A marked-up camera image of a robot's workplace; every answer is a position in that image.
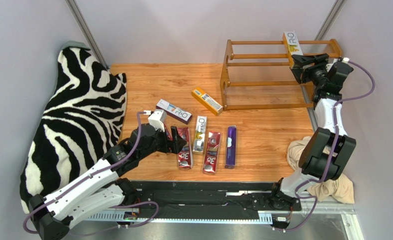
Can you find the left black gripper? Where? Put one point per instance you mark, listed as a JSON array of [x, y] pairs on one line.
[[177, 142]]

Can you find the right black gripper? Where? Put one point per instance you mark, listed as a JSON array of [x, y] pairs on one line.
[[305, 66]]

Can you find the orange white R.O.C.S. toothpaste box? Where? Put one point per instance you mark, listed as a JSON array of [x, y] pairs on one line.
[[292, 46]]

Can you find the silver yellow R.O.C.S. toothpaste box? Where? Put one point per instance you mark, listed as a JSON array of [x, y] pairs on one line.
[[200, 135]]

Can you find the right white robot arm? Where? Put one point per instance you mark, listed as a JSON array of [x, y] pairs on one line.
[[330, 148]]

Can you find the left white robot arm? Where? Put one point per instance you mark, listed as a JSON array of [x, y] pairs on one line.
[[101, 187]]

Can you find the orange wooden shelf rack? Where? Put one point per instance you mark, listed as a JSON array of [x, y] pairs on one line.
[[257, 75]]

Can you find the red 3D toothpaste box left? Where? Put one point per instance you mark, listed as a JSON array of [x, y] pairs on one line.
[[185, 156]]

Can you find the red 3d toothpaste box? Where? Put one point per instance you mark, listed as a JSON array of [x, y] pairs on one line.
[[185, 156], [212, 152]]

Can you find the purple white R.O.C.S. toothpaste box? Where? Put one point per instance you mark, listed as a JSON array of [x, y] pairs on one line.
[[174, 111]]

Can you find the red 3D toothpaste box right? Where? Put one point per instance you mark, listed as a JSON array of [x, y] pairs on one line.
[[212, 152]]

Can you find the zebra pattern cushion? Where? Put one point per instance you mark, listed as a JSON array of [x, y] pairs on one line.
[[83, 119]]

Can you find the beige crumpled cloth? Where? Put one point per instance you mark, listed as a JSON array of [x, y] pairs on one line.
[[341, 189]]

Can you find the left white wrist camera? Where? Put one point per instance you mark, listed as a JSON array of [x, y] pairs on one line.
[[157, 119]]

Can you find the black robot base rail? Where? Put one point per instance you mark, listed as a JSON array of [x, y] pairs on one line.
[[206, 202]]

